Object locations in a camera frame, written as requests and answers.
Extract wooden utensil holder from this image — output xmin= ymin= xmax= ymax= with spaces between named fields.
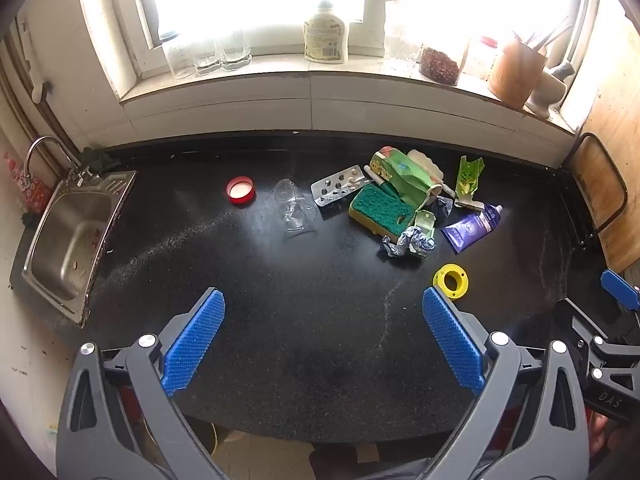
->
xmin=487 ymin=37 xmax=548 ymax=109

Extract jar with red lid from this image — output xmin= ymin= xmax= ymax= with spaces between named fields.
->
xmin=472 ymin=36 xmax=501 ymax=81

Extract white mortar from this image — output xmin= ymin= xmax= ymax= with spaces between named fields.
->
xmin=524 ymin=72 xmax=568 ymax=120

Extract chrome faucet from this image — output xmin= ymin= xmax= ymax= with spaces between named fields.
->
xmin=25 ymin=135 xmax=83 ymax=186

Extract purple toothpaste tube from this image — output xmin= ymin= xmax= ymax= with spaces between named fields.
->
xmin=441 ymin=204 xmax=503 ymax=254

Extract red patterned bottle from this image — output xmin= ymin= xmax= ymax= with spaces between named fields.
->
xmin=5 ymin=152 xmax=51 ymax=216

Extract clear drinking glass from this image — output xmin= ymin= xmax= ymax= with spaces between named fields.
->
xmin=162 ymin=40 xmax=196 ymax=80
xmin=220 ymin=32 xmax=251 ymax=71
xmin=192 ymin=40 xmax=223 ymax=76

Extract bundle of kitchen utensils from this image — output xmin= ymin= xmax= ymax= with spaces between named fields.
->
xmin=512 ymin=15 xmax=573 ymax=53

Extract blue foil wrapper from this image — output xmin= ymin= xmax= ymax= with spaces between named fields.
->
xmin=380 ymin=226 xmax=436 ymax=259

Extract yellow tape roll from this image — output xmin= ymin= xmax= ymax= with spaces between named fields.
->
xmin=432 ymin=263 xmax=468 ymax=300

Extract green and yellow sponge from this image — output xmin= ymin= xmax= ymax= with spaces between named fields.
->
xmin=348 ymin=183 xmax=418 ymax=238

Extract tall clear jar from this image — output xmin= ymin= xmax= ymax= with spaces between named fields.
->
xmin=384 ymin=1 xmax=426 ymax=73

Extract wooden board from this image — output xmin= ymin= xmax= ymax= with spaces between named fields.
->
xmin=570 ymin=0 xmax=640 ymax=273

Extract small green packet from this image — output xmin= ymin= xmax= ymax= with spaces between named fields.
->
xmin=412 ymin=209 xmax=437 ymax=241

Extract clear green wrapper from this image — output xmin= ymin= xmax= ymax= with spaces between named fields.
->
xmin=454 ymin=156 xmax=486 ymax=210

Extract pill blister pack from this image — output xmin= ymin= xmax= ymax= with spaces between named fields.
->
xmin=310 ymin=164 xmax=371 ymax=207

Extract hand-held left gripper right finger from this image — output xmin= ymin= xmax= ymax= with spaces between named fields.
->
xmin=421 ymin=287 xmax=591 ymax=480

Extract dark green cloth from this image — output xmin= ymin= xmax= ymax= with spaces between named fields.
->
xmin=80 ymin=147 xmax=121 ymax=173

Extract white plastic bottle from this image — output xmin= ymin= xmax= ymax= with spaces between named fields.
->
xmin=303 ymin=0 xmax=351 ymax=64

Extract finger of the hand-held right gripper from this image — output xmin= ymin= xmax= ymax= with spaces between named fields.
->
xmin=600 ymin=269 xmax=640 ymax=333
xmin=552 ymin=299 xmax=608 ymax=376

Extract steel sink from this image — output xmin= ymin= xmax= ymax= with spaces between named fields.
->
xmin=10 ymin=170 xmax=137 ymax=328

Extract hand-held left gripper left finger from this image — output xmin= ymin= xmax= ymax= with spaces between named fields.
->
xmin=56 ymin=287 xmax=236 ymax=480

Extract crushed clear plastic cup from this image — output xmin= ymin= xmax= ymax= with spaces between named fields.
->
xmin=272 ymin=178 xmax=321 ymax=235

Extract green marker pen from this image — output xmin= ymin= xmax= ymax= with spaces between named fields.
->
xmin=364 ymin=165 xmax=401 ymax=196

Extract black metal frame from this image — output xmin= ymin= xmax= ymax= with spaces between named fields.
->
xmin=560 ymin=132 xmax=628 ymax=248

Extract white ridged plastic piece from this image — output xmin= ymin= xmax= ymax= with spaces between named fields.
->
xmin=406 ymin=149 xmax=446 ymax=196

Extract red jar lid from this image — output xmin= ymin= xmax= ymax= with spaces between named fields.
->
xmin=227 ymin=176 xmax=257 ymax=205

